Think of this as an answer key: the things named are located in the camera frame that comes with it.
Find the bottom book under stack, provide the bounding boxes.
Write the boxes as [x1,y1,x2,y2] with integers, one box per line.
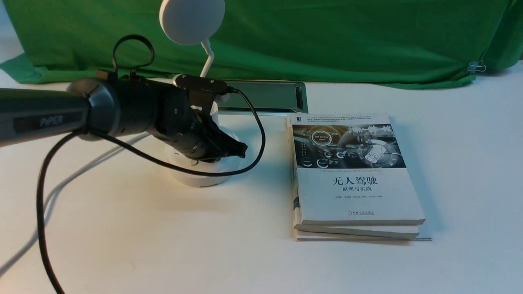
[293,225,433,242]

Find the white desk lamp with sockets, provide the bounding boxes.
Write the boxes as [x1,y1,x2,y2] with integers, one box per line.
[159,0,240,187]

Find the metal binder clip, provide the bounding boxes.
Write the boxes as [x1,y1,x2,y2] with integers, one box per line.
[466,60,486,75]

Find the green backdrop cloth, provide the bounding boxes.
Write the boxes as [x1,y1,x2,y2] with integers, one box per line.
[1,0,523,89]

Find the white lamp power cable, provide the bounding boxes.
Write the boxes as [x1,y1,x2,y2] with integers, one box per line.
[0,131,151,278]

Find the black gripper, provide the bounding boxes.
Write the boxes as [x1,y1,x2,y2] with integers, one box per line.
[155,88,247,160]

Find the black camera cable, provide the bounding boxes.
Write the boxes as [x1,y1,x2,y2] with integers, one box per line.
[36,34,266,294]

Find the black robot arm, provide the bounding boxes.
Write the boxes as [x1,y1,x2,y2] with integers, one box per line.
[0,71,247,162]

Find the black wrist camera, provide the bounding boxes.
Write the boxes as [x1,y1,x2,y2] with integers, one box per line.
[172,74,230,114]

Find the top self-driving book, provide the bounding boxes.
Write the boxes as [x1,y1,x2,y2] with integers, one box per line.
[286,112,426,226]

